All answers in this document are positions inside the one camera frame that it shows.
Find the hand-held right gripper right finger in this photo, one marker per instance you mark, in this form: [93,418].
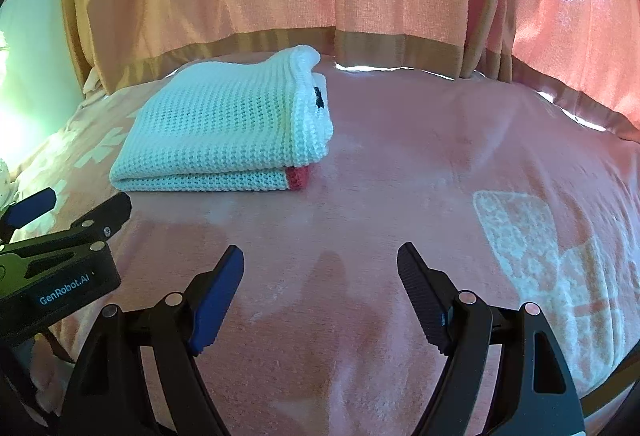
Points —
[425,298]

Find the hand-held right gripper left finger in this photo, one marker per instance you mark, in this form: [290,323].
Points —
[220,296]

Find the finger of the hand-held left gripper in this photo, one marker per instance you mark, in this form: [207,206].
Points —
[112,211]
[32,207]

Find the pink printed blanket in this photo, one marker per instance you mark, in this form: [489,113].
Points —
[360,226]

